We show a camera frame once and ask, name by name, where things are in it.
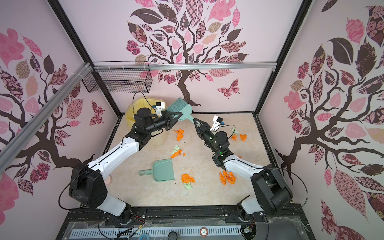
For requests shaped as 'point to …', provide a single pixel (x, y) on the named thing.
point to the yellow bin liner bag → (140, 103)
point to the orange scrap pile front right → (228, 176)
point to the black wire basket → (130, 77)
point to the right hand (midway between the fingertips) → (194, 119)
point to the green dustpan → (162, 170)
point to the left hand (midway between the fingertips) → (183, 116)
